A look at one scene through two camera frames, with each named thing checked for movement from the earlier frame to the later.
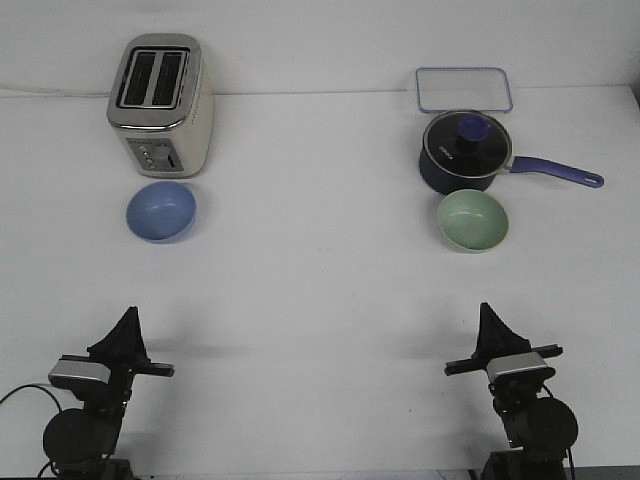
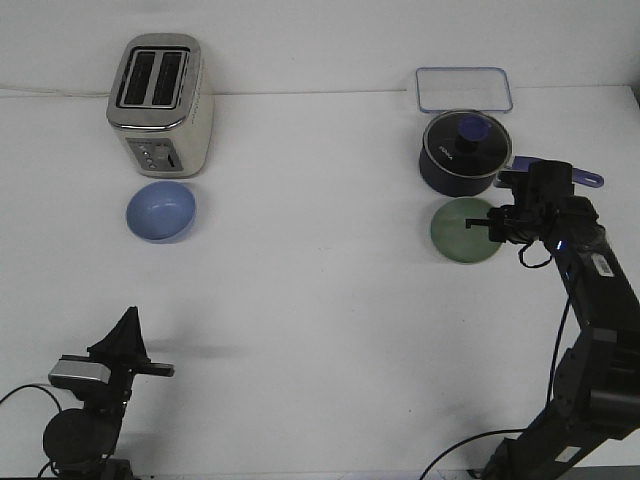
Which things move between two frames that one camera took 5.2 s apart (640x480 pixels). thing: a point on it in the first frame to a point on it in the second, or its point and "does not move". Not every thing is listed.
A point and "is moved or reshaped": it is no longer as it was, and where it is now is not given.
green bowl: [473, 220] is moved or reshaped
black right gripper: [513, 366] to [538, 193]
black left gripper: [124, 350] does not move
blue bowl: [162, 211] does not move
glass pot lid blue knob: [467, 144] does not move
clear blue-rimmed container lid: [442, 89] does not move
